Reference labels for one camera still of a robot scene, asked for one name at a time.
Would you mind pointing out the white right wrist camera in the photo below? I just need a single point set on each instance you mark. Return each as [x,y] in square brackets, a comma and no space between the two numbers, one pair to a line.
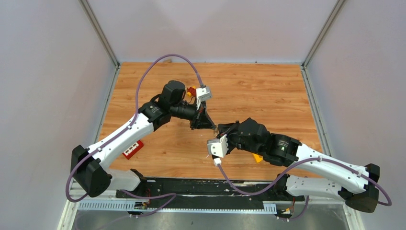
[217,148]

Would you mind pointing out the red lego brick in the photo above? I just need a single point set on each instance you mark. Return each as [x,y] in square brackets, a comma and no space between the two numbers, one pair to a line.
[133,149]

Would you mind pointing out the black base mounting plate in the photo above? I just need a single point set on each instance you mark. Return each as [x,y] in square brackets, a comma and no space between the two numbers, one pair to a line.
[202,193]

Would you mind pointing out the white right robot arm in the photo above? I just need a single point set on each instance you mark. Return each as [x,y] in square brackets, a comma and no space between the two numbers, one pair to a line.
[356,185]

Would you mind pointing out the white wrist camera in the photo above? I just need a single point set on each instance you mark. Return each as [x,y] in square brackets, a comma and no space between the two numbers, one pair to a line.
[217,148]
[202,94]

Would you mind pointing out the white slotted cable duct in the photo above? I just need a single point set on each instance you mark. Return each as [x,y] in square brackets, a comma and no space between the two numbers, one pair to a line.
[137,206]

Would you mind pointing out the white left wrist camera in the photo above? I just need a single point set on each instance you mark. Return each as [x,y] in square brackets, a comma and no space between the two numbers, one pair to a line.
[202,94]

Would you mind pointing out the large keyring with keys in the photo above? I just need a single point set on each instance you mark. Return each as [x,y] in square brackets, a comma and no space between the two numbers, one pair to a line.
[216,131]

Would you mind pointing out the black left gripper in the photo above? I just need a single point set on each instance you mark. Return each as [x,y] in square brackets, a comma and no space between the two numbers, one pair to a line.
[203,120]

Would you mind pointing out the red lego toy car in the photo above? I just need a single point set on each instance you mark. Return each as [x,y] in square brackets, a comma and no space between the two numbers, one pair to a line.
[191,92]

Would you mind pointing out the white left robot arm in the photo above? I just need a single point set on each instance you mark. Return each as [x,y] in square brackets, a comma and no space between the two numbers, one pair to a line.
[90,166]

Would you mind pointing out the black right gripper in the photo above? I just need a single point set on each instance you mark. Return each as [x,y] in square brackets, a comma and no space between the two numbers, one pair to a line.
[227,129]

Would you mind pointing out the yellow triangle block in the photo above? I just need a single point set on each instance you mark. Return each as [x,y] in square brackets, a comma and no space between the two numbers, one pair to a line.
[257,158]

